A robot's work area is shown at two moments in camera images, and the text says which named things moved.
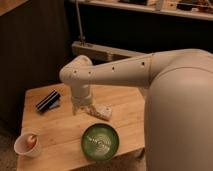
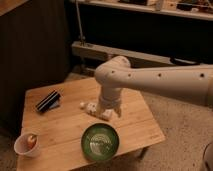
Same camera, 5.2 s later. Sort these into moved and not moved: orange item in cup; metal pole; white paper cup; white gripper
Moved: white gripper
Not moved: metal pole; white paper cup; orange item in cup
